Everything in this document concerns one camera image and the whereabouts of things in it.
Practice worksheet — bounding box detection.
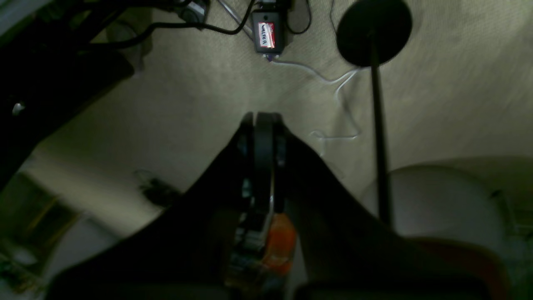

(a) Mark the round black stand base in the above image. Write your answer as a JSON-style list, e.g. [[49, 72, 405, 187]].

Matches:
[[336, 0, 413, 67]]

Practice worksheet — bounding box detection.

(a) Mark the black stand pole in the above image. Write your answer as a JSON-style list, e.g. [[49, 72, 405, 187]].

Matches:
[[369, 30, 393, 228]]

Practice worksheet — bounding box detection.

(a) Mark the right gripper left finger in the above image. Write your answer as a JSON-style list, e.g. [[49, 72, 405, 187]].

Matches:
[[46, 112, 253, 300]]

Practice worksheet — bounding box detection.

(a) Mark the white cable on floor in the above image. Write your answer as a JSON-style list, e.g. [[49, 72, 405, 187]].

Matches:
[[217, 0, 363, 157]]

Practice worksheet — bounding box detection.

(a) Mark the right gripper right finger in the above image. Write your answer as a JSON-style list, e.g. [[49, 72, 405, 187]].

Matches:
[[273, 114, 511, 300]]

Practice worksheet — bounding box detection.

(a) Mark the black box red label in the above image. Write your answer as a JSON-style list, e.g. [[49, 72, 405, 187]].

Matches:
[[251, 9, 286, 56]]

